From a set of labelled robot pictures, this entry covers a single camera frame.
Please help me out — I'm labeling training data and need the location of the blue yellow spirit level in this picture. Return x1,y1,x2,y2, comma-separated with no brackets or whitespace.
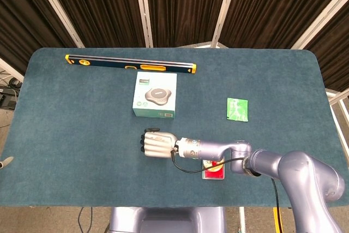
64,54,197,75

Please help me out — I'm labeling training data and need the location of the white metal table leg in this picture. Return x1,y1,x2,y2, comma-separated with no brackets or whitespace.
239,207,246,233

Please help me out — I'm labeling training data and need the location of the white divider frame post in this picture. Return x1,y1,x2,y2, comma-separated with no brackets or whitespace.
290,0,349,50
133,0,154,49
29,0,86,49
211,0,238,49

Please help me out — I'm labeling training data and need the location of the white speaker product box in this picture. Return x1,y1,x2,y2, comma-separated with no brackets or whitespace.
132,71,178,120

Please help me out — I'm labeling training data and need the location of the silver robot torso base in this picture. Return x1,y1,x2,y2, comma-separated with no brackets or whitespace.
108,206,227,233

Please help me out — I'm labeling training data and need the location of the black floor cable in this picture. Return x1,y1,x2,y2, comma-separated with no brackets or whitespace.
78,207,94,231

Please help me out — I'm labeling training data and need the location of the black power strip with cables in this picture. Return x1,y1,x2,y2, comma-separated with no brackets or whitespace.
0,71,23,110

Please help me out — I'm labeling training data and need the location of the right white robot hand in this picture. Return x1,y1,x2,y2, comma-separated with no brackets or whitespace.
139,127,178,160

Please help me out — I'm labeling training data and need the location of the yellow floor tape strip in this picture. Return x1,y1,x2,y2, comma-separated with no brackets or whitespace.
273,207,284,233

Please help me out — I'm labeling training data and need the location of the red card packet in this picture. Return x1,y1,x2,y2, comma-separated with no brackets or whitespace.
201,158,226,181

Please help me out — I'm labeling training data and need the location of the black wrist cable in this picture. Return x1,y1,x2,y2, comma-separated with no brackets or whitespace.
169,147,281,233

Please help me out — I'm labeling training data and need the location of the brown pleated divider curtain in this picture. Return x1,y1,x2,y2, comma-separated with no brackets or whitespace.
219,0,349,50
143,0,231,48
0,0,78,76
302,0,349,92
40,0,146,49

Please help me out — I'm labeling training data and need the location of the green foil sachet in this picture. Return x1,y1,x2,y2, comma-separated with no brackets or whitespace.
226,97,249,122

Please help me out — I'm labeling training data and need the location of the teal felt table mat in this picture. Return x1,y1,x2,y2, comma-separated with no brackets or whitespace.
0,47,338,208

